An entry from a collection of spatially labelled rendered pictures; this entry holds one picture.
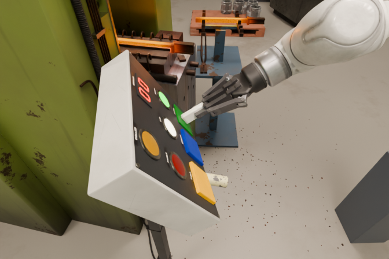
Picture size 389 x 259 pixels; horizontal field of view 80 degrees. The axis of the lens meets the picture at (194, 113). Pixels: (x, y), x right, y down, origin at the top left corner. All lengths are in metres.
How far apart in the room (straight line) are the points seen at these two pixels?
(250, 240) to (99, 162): 1.29
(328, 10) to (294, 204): 1.45
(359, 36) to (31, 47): 0.69
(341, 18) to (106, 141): 0.40
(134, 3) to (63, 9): 0.65
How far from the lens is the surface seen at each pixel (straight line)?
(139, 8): 1.28
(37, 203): 1.44
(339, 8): 0.43
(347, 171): 2.06
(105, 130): 0.41
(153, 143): 0.39
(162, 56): 0.97
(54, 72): 0.73
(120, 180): 0.33
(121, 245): 1.58
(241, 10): 4.04
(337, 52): 0.44
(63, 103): 0.79
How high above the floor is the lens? 1.45
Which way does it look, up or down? 42 degrees down
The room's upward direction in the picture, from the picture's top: straight up
